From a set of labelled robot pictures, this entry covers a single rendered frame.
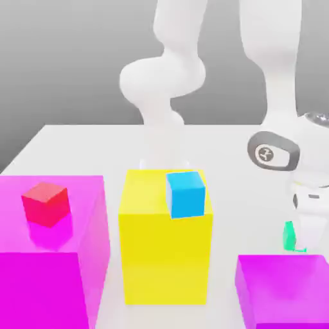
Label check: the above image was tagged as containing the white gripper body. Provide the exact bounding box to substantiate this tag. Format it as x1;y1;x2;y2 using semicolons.
294;209;329;249

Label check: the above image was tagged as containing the small green cube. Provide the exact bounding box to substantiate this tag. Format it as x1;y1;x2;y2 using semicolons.
282;220;307;253

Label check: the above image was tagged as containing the small blue cube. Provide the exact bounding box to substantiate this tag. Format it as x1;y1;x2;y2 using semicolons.
165;170;207;220

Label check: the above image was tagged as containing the small red cube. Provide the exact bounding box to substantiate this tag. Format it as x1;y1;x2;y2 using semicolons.
21;181;71;229

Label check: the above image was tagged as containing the large purple box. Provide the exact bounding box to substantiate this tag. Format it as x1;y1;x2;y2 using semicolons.
234;254;329;329

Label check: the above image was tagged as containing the large yellow box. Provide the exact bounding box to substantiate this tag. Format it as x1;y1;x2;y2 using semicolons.
118;168;215;306

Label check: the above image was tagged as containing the large magenta box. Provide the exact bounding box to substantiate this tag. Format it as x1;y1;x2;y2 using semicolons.
0;175;111;329

